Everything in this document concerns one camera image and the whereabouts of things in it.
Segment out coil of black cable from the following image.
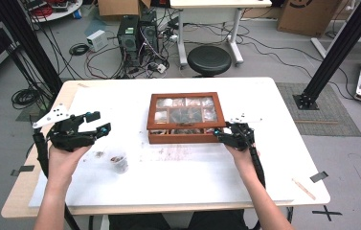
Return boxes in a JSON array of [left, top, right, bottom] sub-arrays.
[[11, 87, 47, 111], [68, 42, 91, 58]]

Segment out person's right hand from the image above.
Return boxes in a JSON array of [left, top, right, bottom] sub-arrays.
[[224, 142, 261, 175]]

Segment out round white table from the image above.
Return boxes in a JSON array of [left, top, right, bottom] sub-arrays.
[[21, 0, 84, 24]]

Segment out thin wooden stick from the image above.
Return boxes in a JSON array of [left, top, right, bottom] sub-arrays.
[[291, 177, 317, 201]]

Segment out black round stool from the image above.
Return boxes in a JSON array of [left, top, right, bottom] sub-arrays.
[[187, 45, 233, 78]]

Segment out person's dark lap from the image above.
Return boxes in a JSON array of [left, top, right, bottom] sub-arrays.
[[107, 210, 250, 230]]

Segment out black computer tower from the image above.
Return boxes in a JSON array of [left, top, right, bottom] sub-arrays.
[[139, 10, 160, 56], [116, 14, 142, 69]]

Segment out black tape cross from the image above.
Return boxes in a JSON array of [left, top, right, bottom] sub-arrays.
[[311, 204, 343, 222]]

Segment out grey floor mat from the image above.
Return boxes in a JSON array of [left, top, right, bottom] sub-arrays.
[[275, 81, 361, 138]]

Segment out small white box device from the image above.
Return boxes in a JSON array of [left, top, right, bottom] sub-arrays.
[[85, 29, 109, 53]]

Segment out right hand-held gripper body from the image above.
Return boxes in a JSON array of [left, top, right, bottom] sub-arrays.
[[221, 112, 263, 152]]

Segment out tangle of floor cables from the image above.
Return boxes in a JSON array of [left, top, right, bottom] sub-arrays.
[[84, 17, 186, 80]]

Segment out white desk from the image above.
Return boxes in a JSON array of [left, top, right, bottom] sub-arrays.
[[169, 0, 273, 68]]

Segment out small clear plastic cup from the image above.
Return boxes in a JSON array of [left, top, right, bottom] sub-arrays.
[[107, 149, 130, 174]]

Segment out large printed cardboard box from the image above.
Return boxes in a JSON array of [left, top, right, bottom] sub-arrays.
[[277, 0, 344, 38]]

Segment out black metal stand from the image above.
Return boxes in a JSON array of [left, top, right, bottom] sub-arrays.
[[292, 0, 361, 111], [0, 0, 64, 97]]

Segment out white table mat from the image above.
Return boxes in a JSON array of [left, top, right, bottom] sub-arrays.
[[28, 78, 297, 209]]

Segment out right hand-held gripper cable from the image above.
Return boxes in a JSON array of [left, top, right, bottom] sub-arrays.
[[247, 126, 295, 230]]

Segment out person's left hand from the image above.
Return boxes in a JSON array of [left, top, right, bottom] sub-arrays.
[[47, 144, 93, 190]]

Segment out black tape strip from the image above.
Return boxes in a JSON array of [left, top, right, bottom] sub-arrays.
[[309, 171, 329, 184], [10, 164, 35, 177]]

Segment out wooden box with glass lid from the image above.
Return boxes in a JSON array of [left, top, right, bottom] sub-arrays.
[[146, 91, 227, 146]]

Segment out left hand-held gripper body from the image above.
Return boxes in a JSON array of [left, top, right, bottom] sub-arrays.
[[32, 102, 100, 153]]

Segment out hand-held gripper cable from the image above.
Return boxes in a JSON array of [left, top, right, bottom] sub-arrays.
[[32, 131, 80, 230], [247, 126, 295, 230]]

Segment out left hand-held gripper cable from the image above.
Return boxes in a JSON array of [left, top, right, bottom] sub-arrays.
[[32, 131, 80, 230]]

